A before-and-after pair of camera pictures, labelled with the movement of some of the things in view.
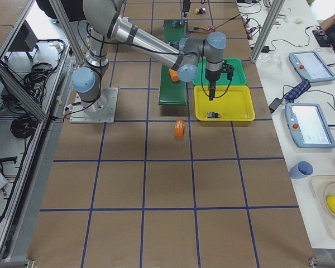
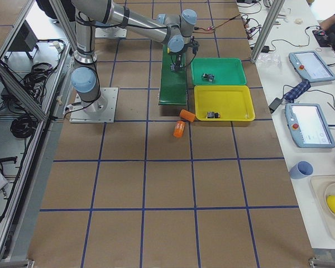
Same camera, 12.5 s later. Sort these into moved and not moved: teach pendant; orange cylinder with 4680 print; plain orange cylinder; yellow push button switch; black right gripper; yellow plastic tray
Moved: plain orange cylinder; black right gripper
Not moved: yellow plastic tray; orange cylinder with 4680 print; teach pendant; yellow push button switch
